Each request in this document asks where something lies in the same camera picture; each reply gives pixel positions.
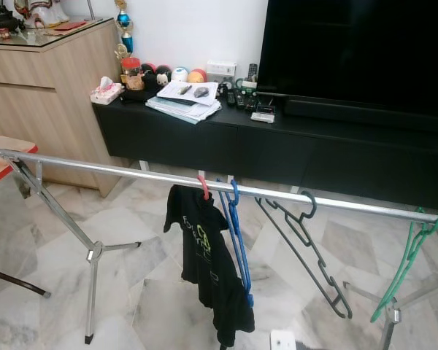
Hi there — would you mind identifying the red plastic hanger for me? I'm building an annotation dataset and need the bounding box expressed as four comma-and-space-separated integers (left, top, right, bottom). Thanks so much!
197, 175, 211, 201

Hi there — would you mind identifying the black mouse plush toy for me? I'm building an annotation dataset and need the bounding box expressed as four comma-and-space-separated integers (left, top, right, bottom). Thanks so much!
141, 63, 174, 92

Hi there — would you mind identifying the black t-shirt green logo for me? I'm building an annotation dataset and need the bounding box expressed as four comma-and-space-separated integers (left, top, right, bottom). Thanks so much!
163, 184, 256, 349

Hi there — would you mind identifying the pink marble table red edge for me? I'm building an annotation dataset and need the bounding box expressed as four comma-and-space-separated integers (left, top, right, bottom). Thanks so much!
0, 131, 39, 190

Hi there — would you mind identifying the black plastic hanger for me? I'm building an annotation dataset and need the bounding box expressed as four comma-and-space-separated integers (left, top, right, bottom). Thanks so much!
255, 190, 353, 320

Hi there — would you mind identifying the small black device box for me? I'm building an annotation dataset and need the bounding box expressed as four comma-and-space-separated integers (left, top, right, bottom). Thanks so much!
255, 101, 278, 115

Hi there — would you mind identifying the black teapot ornament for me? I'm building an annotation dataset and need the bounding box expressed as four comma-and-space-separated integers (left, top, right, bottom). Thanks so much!
0, 2, 24, 31

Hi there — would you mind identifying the black flat television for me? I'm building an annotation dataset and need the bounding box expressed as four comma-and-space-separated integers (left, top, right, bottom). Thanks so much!
257, 0, 438, 117

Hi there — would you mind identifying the black soundbar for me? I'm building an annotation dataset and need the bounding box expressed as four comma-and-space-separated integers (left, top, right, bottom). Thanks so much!
285, 97, 438, 132

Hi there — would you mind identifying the white porcelain figurine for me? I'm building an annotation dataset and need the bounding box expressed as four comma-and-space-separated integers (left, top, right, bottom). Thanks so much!
13, 0, 70, 28

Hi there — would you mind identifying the blue plastic hanger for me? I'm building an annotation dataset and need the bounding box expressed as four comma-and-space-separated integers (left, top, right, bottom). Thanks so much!
215, 179, 255, 308

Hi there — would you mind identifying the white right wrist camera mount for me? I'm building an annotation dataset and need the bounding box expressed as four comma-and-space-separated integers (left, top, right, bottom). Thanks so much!
270, 330, 297, 350

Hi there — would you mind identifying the small red mat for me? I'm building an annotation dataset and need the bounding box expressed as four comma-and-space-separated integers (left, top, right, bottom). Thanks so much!
51, 20, 88, 32

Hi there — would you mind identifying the green plastic hanger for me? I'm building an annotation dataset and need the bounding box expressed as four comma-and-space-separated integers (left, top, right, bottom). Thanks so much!
369, 210, 438, 324

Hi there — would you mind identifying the red lid snack jar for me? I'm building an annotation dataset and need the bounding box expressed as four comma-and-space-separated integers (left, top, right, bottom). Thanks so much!
120, 57, 145, 92

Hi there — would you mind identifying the stack of white papers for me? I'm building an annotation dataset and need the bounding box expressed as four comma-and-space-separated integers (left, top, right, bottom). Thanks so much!
146, 80, 222, 124

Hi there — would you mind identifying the pink tissue box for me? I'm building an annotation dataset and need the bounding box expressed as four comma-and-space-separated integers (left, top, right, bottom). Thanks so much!
90, 76, 125, 106

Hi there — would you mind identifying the silver metal clothes rack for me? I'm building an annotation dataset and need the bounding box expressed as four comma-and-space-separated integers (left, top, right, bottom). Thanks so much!
0, 146, 438, 350

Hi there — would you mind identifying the light wood cabinet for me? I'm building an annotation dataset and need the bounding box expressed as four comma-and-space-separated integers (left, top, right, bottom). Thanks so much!
0, 16, 125, 199

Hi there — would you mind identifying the black TV console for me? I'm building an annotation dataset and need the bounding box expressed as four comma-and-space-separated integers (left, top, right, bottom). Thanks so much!
91, 93, 438, 212

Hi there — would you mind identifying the blue gold trophy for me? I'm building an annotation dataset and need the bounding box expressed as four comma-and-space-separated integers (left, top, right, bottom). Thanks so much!
115, 0, 134, 55

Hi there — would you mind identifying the green white mug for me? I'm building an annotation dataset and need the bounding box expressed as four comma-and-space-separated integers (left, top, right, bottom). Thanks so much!
237, 77, 258, 92

